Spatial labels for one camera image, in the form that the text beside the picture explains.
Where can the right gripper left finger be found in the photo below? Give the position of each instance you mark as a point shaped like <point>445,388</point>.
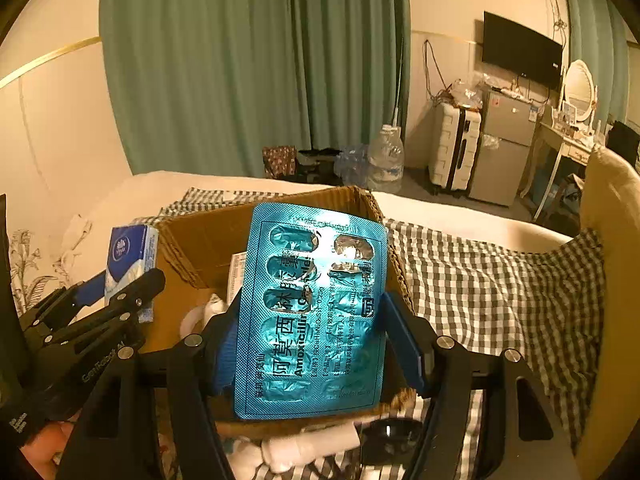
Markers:
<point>116,435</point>

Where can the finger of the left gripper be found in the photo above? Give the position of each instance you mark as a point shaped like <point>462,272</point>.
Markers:
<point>62,305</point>
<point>130,300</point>

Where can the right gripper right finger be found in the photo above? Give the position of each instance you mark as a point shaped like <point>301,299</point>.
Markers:
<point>520,436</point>

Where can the blue tissue pack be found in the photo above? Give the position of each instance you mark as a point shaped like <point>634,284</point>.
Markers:
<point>131,253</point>

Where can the black square case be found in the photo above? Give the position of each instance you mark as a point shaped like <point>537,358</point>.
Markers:
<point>389,441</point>

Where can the white hair dryer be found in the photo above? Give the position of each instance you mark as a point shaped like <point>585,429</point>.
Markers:
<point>284,453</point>

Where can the teal blister pill pack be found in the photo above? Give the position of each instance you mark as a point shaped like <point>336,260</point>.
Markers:
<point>308,342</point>

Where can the person's left hand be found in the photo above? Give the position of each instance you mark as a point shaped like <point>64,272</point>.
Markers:
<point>41,449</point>

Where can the crumpled white tissue in box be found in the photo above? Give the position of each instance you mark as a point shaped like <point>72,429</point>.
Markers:
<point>197,318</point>

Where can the brown cardboard box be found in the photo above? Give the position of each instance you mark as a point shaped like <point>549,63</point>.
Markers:
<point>195,255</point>

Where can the white labelled medicine box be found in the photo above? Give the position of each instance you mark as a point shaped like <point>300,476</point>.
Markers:
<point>236,275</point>

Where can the checkered bed sheet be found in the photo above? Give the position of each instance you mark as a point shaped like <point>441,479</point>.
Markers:
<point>540,297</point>

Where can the patterned small bag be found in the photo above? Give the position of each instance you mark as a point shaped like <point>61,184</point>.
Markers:
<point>280,162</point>

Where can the green curtain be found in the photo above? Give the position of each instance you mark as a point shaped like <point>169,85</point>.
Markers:
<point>598,37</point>
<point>203,86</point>

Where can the cream pillow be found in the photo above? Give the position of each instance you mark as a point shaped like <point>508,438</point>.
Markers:
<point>610,206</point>

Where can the large water bottle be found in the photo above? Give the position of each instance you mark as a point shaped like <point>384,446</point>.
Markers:
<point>386,157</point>

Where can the white suitcase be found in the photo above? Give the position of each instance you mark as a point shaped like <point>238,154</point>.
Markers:
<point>455,135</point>

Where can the grey mini fridge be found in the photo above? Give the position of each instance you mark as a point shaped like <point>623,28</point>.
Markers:
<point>508,128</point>

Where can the white vanity mirror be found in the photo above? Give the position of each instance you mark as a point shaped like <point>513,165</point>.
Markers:
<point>579,93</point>

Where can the wall mounted television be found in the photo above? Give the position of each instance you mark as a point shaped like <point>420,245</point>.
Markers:
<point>522,50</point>

